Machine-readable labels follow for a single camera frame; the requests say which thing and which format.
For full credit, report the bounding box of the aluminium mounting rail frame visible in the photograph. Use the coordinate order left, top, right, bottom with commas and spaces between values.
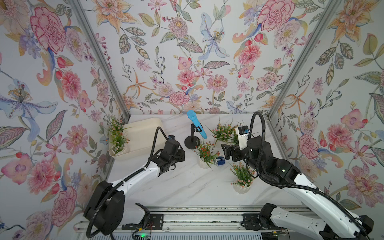
71, 204, 320, 240

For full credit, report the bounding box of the pink flower potted plant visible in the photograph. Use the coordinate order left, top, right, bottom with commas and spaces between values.
210, 122, 242, 145
230, 163, 258, 194

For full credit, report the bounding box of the blue toy microphone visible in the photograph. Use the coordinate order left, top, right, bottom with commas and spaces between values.
187, 110, 208, 140

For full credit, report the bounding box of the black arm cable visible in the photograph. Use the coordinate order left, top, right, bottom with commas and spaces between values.
85, 126, 169, 239
247, 111, 365, 235

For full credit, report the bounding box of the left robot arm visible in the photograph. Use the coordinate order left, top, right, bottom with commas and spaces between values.
84, 135, 185, 240

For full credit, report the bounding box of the pink flower potted plant front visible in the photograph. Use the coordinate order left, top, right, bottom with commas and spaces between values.
230, 163, 258, 194

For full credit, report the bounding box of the aluminium corner post left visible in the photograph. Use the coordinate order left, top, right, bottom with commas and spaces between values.
69, 0, 131, 120

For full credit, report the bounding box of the black microphone stand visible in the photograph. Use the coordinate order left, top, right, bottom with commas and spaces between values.
184, 124, 202, 150

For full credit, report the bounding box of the orange flower potted plant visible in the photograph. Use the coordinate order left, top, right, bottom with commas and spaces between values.
194, 141, 220, 169

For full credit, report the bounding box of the aluminium corner post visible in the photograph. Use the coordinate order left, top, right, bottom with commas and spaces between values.
267, 0, 340, 120
69, 0, 131, 120

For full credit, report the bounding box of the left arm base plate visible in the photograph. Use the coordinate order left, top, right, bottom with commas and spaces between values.
121, 203, 164, 231

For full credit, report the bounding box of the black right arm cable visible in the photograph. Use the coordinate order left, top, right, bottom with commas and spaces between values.
247, 111, 365, 235

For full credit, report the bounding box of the pink flower potted plant back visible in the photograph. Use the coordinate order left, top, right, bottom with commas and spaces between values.
210, 122, 242, 145

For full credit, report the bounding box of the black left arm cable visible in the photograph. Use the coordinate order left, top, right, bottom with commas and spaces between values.
85, 126, 169, 239

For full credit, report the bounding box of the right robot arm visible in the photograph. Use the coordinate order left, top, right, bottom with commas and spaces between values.
222, 136, 374, 240

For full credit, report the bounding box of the aluminium corner post right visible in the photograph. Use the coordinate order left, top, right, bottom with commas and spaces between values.
267, 0, 340, 120

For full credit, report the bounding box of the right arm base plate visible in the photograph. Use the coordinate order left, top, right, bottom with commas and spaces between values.
241, 214, 278, 231

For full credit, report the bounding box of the cream plastic storage box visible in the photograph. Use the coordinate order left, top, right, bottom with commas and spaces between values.
109, 118, 167, 161

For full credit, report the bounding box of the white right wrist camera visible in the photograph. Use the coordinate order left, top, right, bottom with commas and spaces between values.
236, 126, 250, 150

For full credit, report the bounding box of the blue metal can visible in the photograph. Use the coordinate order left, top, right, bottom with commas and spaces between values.
215, 156, 226, 166

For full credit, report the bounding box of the pink flower potted plant boxed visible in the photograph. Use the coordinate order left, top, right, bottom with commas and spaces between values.
108, 116, 130, 157

